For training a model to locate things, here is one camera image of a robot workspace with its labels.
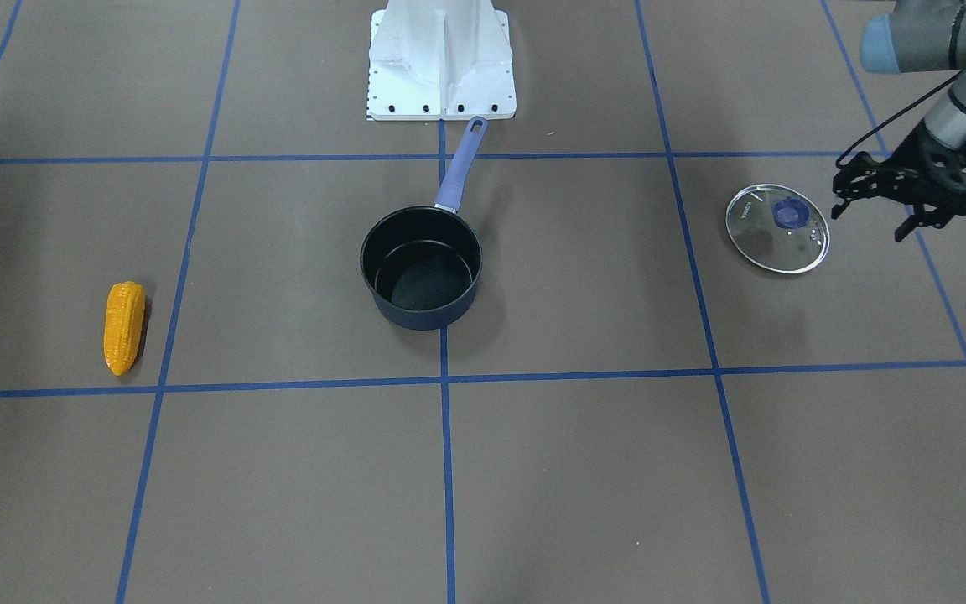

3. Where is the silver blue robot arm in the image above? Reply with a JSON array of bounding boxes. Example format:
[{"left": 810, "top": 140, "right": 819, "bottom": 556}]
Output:
[{"left": 831, "top": 1, "right": 966, "bottom": 241}]

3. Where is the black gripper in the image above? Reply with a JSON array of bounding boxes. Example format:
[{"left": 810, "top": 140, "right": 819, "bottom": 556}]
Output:
[{"left": 832, "top": 122, "right": 966, "bottom": 243}]

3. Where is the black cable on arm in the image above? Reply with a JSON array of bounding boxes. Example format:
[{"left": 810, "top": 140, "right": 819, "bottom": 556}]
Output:
[{"left": 835, "top": 71, "right": 966, "bottom": 169}]

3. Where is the dark blue saucepan purple handle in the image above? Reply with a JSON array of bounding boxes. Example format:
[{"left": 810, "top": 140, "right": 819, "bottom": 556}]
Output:
[{"left": 359, "top": 116, "right": 488, "bottom": 331}]

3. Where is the glass lid purple knob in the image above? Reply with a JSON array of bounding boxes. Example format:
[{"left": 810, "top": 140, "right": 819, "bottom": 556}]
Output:
[{"left": 724, "top": 184, "right": 831, "bottom": 275}]

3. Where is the yellow corn cob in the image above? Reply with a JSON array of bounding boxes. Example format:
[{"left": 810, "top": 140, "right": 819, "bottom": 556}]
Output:
[{"left": 102, "top": 280, "right": 147, "bottom": 376}]

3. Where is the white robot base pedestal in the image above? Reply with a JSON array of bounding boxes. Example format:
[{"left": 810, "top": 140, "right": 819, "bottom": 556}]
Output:
[{"left": 366, "top": 1, "right": 517, "bottom": 122}]

